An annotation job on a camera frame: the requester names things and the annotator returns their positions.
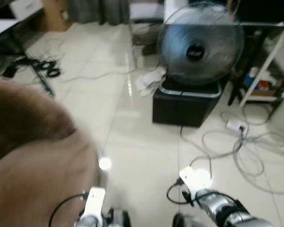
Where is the brown suede round sofa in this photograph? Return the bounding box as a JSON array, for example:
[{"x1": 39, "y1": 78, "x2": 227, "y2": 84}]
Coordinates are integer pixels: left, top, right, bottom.
[{"x1": 0, "y1": 77, "x2": 103, "y2": 227}]

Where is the brown cardboard box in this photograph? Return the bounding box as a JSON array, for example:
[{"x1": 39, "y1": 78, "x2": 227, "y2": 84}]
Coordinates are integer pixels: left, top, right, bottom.
[{"x1": 41, "y1": 0, "x2": 72, "y2": 32}]

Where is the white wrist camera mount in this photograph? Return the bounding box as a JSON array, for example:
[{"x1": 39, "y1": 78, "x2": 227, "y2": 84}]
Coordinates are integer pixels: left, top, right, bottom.
[
  {"x1": 81, "y1": 186, "x2": 107, "y2": 222},
  {"x1": 178, "y1": 166, "x2": 212, "y2": 200}
]

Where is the grey tangled floor cable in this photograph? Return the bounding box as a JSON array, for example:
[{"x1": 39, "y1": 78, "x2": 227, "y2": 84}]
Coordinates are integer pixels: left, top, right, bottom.
[{"x1": 180, "y1": 102, "x2": 284, "y2": 195}]

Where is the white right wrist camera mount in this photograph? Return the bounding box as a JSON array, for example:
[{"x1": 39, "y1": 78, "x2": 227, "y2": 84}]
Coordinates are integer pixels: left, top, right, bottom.
[{"x1": 178, "y1": 166, "x2": 212, "y2": 200}]

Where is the white table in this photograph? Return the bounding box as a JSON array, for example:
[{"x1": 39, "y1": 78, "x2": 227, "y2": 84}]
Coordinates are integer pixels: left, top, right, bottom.
[{"x1": 0, "y1": 18, "x2": 20, "y2": 41}]

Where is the white crumpled cloth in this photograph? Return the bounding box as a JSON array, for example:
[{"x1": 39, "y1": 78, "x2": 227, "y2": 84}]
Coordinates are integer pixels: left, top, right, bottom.
[{"x1": 134, "y1": 66, "x2": 168, "y2": 98}]

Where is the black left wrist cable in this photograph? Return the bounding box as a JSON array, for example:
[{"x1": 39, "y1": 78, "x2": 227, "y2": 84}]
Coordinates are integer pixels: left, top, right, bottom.
[{"x1": 48, "y1": 192, "x2": 89, "y2": 227}]

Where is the blue white bottle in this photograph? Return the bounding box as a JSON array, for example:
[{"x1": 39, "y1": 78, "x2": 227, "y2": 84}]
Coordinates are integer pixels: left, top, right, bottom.
[{"x1": 246, "y1": 67, "x2": 261, "y2": 89}]

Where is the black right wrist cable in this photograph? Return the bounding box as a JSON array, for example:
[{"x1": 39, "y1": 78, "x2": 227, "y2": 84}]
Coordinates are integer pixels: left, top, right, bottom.
[{"x1": 166, "y1": 180, "x2": 195, "y2": 207}]

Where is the grey curtain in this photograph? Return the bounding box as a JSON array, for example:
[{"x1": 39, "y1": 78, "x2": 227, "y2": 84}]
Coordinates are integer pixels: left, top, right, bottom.
[{"x1": 66, "y1": 0, "x2": 131, "y2": 26}]

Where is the grey electric fan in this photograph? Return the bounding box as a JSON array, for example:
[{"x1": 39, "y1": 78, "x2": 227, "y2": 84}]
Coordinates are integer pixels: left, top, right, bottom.
[{"x1": 157, "y1": 1, "x2": 245, "y2": 99}]

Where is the white power strip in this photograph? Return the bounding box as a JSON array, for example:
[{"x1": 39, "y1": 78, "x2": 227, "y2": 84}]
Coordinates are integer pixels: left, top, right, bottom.
[{"x1": 226, "y1": 119, "x2": 249, "y2": 136}]

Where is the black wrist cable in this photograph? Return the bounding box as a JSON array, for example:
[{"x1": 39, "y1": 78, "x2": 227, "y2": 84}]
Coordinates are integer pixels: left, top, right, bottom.
[
  {"x1": 48, "y1": 192, "x2": 89, "y2": 227},
  {"x1": 166, "y1": 180, "x2": 195, "y2": 207}
]

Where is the black box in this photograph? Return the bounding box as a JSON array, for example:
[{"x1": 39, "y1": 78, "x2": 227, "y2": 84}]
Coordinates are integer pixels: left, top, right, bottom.
[{"x1": 152, "y1": 80, "x2": 229, "y2": 128}]

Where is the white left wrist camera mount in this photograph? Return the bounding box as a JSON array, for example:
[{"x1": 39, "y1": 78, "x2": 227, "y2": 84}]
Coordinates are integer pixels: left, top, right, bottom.
[{"x1": 81, "y1": 186, "x2": 107, "y2": 222}]

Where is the black white shelf rack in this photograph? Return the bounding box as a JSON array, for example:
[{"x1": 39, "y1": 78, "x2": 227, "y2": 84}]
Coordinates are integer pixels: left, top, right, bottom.
[{"x1": 227, "y1": 19, "x2": 284, "y2": 108}]

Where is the black coiled cable bundle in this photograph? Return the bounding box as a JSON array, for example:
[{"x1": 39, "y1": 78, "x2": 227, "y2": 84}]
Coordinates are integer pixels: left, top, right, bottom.
[{"x1": 2, "y1": 56, "x2": 62, "y2": 79}]

